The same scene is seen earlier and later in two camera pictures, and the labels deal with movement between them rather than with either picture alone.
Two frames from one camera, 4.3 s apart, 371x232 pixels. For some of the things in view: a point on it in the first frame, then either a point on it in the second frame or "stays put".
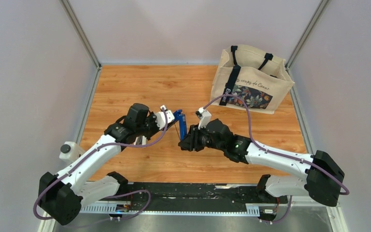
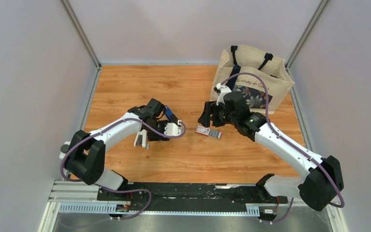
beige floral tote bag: [262, 79] stays put
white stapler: [140, 140] stays put
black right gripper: [191, 143] to [205, 119]
